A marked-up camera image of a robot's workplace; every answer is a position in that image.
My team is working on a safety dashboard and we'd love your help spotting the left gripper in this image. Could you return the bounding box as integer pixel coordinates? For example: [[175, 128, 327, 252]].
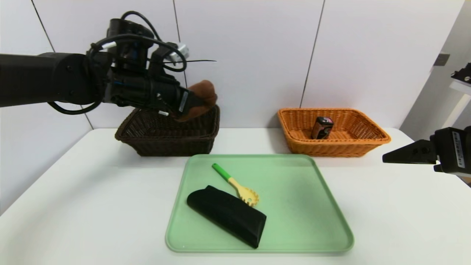
[[148, 77, 208, 118]]

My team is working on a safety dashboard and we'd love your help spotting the brown towel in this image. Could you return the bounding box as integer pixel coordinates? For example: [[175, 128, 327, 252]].
[[177, 80, 218, 123]]

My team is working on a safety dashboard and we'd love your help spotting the yellow pasta spoon green handle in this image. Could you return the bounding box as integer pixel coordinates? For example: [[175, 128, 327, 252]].
[[212, 163, 260, 207]]

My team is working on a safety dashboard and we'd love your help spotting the small black pink snack box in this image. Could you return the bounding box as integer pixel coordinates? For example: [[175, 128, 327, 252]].
[[311, 116, 334, 140]]

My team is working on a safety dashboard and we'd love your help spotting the dark brown wicker basket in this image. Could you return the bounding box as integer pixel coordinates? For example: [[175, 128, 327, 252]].
[[115, 104, 220, 157]]

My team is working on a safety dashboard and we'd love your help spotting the orange wicker basket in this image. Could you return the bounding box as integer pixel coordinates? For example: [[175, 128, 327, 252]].
[[277, 107, 391, 158]]

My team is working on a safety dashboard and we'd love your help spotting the green plastic tray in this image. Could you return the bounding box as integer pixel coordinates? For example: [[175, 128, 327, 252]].
[[166, 154, 354, 254]]

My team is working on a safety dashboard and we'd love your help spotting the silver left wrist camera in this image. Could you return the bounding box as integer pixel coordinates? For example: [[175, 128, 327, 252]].
[[167, 42, 190, 61]]

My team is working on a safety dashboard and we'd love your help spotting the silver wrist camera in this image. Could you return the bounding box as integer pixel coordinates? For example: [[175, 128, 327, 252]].
[[451, 63, 471, 96], [167, 42, 190, 61]]

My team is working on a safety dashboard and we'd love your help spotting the black left camera bracket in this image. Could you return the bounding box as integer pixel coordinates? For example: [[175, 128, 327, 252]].
[[149, 46, 176, 80]]

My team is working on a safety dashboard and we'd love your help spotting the thin black left motor cable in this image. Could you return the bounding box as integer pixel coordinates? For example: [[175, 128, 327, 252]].
[[121, 11, 164, 42]]

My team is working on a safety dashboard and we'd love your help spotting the black left camera cable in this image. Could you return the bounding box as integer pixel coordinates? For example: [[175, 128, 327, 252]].
[[88, 34, 188, 73]]

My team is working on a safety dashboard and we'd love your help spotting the black left tagged cable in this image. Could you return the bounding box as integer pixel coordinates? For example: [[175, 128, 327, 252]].
[[47, 100, 103, 115]]

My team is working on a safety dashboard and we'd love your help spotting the white door frame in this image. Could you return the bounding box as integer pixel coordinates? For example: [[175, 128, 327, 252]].
[[426, 88, 471, 148]]

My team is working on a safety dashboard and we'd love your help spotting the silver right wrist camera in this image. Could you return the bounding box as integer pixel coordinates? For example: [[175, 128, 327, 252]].
[[451, 63, 471, 96]]

